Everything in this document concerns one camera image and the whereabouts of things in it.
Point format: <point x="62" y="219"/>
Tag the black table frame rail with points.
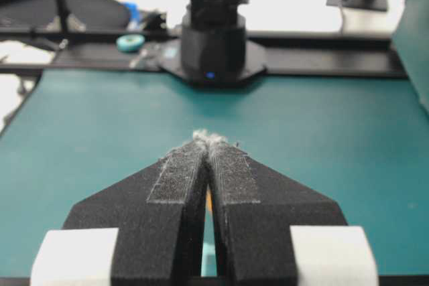
<point x="290" y="56"/>

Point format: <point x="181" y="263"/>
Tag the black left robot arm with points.
<point x="213" y="48"/>

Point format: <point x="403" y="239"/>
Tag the teal tape roll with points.
<point x="130" y="43"/>

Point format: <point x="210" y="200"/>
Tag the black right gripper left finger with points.
<point x="146" y="229"/>

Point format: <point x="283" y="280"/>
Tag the black office chair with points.
<point x="80" y="21"/>

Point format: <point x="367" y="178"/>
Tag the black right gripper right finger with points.
<point x="271" y="230"/>

